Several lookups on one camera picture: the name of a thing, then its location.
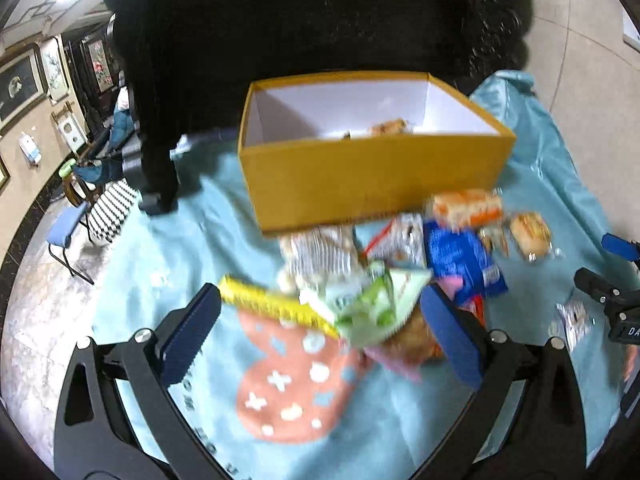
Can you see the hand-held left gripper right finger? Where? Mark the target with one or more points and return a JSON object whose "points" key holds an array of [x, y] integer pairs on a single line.
{"points": [[450, 340]]}

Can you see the dark red long packet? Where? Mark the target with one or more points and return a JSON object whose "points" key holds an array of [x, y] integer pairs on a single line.
{"points": [[475, 307]]}

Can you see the framed eagle picture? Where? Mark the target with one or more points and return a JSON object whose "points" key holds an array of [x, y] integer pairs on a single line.
{"points": [[20, 85]]}

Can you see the blue stool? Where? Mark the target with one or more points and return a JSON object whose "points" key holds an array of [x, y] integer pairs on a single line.
{"points": [[67, 225]]}

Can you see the black white striped cushion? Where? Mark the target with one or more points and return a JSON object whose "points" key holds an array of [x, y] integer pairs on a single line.
{"points": [[112, 210]]}

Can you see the brown bread packet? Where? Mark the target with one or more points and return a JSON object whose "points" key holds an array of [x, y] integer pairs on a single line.
{"points": [[392, 126]]}

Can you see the yellow cardboard box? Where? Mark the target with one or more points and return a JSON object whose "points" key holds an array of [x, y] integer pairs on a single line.
{"points": [[370, 180]]}

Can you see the orange label rice cracker packet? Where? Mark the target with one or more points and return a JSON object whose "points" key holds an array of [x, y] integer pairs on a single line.
{"points": [[467, 207]]}

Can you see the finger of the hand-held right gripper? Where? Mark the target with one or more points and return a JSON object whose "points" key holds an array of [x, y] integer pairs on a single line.
{"points": [[600, 285], [620, 246]]}

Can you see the framed red floral picture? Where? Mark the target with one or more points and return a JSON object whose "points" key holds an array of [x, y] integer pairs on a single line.
{"points": [[100, 62]]}

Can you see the floral scroll picture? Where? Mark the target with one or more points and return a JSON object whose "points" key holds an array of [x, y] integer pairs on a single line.
{"points": [[55, 70]]}

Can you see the small wooden frame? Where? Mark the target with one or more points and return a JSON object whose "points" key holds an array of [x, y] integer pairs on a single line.
{"points": [[71, 130]]}

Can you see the green and white snack packet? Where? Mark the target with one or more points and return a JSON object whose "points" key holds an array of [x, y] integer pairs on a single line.
{"points": [[370, 295]]}

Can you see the small yellow label packet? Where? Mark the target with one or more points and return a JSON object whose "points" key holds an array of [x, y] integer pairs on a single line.
{"points": [[494, 241]]}

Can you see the round bread packet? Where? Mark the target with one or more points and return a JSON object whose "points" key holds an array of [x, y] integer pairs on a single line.
{"points": [[531, 232]]}

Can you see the pink cracker packet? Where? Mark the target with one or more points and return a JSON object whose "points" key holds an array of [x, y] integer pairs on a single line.
{"points": [[410, 340]]}

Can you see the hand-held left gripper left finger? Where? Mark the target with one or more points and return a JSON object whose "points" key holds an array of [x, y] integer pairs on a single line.
{"points": [[192, 330]]}

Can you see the wall soap dispenser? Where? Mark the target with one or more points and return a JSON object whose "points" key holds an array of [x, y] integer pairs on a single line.
{"points": [[30, 149]]}

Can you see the blue snack packet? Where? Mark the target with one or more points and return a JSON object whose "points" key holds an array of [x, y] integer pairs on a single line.
{"points": [[460, 255]]}

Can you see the light blue printed cloth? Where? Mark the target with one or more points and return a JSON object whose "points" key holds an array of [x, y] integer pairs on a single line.
{"points": [[200, 240]]}

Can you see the framed gold picture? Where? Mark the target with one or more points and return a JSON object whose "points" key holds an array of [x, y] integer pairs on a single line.
{"points": [[4, 175]]}

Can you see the dark carved wooden bench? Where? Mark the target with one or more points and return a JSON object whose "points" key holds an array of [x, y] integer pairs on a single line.
{"points": [[300, 25]]}

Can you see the long yellow snack packet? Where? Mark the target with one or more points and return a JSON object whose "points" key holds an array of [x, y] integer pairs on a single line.
{"points": [[270, 305]]}

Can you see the blue clothing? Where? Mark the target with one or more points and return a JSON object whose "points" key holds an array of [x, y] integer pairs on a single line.
{"points": [[112, 140]]}

